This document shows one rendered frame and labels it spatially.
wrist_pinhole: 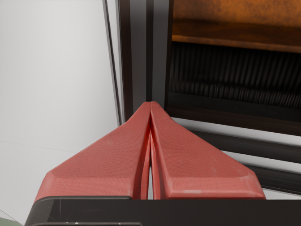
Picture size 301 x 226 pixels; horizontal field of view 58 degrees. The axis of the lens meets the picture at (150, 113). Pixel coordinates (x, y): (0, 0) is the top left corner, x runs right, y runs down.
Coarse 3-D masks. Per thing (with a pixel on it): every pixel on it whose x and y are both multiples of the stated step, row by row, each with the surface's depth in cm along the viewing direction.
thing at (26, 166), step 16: (0, 144) 16; (16, 144) 16; (0, 160) 17; (16, 160) 17; (32, 160) 16; (48, 160) 16; (64, 160) 16; (0, 176) 18; (16, 176) 18; (32, 176) 17; (0, 192) 19; (16, 192) 19; (32, 192) 18
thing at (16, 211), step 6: (0, 204) 20; (6, 204) 20; (12, 204) 20; (18, 204) 20; (24, 204) 20; (0, 210) 21; (6, 210) 21; (12, 210) 20; (18, 210) 20; (24, 210) 20; (12, 216) 21; (18, 216) 21; (24, 216) 21; (18, 222) 21; (24, 222) 21
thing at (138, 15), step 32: (128, 0) 11; (160, 0) 12; (128, 32) 12; (160, 32) 13; (128, 64) 12; (160, 64) 14; (128, 96) 13; (160, 96) 15; (192, 128) 16; (224, 128) 15; (256, 128) 15; (288, 128) 15; (256, 160) 14; (288, 160) 14
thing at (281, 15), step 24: (192, 0) 26; (216, 0) 25; (240, 0) 25; (264, 0) 24; (288, 0) 24; (192, 24) 26; (216, 24) 26; (240, 24) 26; (264, 24) 25; (288, 24) 25; (264, 48) 22; (288, 48) 22
